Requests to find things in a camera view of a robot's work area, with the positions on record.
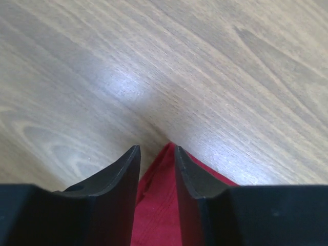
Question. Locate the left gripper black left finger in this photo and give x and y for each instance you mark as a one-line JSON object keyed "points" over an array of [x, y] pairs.
{"points": [[96, 211]]}

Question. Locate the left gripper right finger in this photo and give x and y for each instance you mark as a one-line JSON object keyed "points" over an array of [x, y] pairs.
{"points": [[214, 213]]}

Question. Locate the dark red t shirt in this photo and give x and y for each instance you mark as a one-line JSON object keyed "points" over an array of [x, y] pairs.
{"points": [[157, 218]]}

